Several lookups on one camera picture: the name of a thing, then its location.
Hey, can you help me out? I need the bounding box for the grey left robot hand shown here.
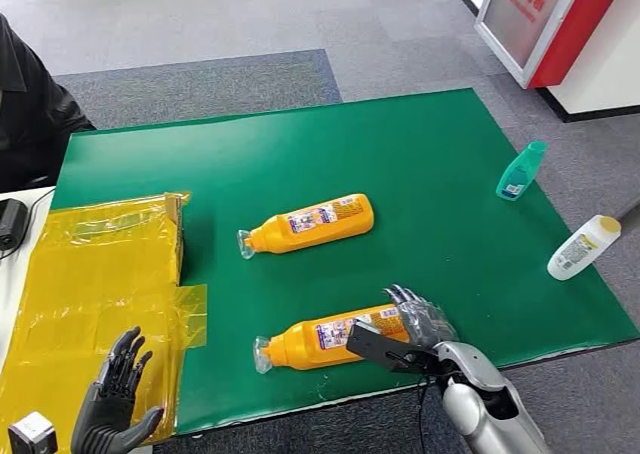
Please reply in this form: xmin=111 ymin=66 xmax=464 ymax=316
xmin=70 ymin=326 xmax=165 ymax=454

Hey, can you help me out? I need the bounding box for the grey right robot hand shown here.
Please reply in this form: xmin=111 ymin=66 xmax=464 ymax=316
xmin=383 ymin=283 xmax=459 ymax=350

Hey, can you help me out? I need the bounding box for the orange plastic bottle with label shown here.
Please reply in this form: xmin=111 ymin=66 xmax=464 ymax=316
xmin=252 ymin=303 xmax=412 ymax=376
xmin=236 ymin=193 xmax=375 ymax=261

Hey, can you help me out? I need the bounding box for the teal plastic bottle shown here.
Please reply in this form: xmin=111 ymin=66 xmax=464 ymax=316
xmin=495 ymin=140 xmax=549 ymax=203

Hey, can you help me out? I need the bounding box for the white bottle with yellow cap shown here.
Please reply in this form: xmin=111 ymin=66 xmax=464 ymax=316
xmin=546 ymin=215 xmax=623 ymax=282

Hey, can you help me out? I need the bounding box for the yellow plastic wrapped box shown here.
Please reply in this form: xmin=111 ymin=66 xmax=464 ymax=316
xmin=0 ymin=191 xmax=208 ymax=454

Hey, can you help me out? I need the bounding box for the green table mat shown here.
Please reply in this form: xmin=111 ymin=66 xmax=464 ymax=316
xmin=50 ymin=87 xmax=640 ymax=437

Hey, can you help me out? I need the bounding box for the black power adapter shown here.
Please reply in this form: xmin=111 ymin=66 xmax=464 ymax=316
xmin=0 ymin=197 xmax=30 ymax=252

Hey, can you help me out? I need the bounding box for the person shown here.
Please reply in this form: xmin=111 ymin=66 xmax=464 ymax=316
xmin=0 ymin=12 xmax=96 ymax=194

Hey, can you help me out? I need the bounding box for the red white fire extinguisher cabinet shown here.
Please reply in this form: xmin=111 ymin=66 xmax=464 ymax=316
xmin=473 ymin=0 xmax=631 ymax=91

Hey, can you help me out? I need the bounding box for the white counter with black base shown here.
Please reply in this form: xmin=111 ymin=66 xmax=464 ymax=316
xmin=537 ymin=0 xmax=640 ymax=124

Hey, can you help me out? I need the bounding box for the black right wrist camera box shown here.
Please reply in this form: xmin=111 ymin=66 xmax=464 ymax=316
xmin=346 ymin=323 xmax=441 ymax=377

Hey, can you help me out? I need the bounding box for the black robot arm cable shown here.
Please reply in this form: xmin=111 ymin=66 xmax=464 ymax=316
xmin=417 ymin=371 xmax=434 ymax=454

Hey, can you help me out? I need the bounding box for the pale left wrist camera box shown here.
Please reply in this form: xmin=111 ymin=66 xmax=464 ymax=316
xmin=7 ymin=411 xmax=59 ymax=454

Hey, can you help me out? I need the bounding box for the black adapter cable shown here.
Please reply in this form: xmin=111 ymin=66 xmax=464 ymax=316
xmin=0 ymin=187 xmax=56 ymax=261

